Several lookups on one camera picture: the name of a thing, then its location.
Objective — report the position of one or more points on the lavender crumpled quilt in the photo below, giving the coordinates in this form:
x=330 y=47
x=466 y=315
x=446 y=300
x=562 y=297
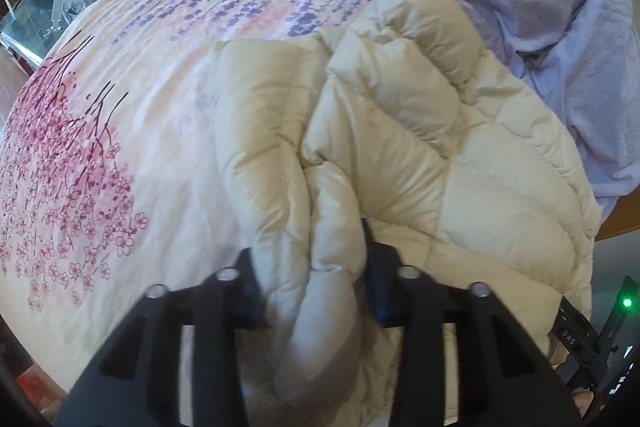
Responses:
x=595 y=97

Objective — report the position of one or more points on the bed with floral sheet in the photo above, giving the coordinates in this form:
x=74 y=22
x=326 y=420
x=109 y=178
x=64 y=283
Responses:
x=150 y=107

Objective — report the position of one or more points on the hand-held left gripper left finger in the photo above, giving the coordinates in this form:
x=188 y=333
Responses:
x=235 y=302

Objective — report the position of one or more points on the cream quilted down jacket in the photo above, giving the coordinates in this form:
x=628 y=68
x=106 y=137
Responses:
x=400 y=147

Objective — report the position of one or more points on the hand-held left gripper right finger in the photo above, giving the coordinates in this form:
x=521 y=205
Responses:
x=381 y=287

